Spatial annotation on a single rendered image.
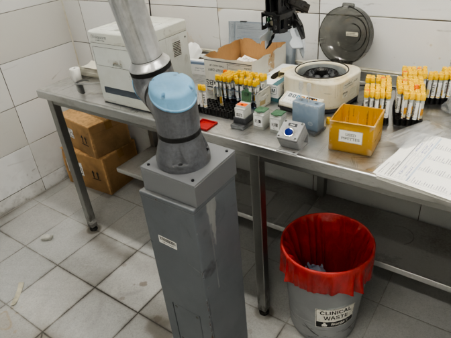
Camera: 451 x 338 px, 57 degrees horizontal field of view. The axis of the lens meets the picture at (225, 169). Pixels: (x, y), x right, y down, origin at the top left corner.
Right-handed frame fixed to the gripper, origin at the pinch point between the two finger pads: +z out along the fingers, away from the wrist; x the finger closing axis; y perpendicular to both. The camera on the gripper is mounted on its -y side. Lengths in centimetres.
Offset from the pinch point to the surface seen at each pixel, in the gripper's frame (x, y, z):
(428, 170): 50, 1, 22
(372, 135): 33.2, 1.7, 17.2
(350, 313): 36, 5, 95
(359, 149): 30.1, 2.8, 22.5
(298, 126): 13.0, 10.1, 17.3
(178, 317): 0, 58, 76
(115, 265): -75, 46, 115
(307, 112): 8.8, -0.1, 18.1
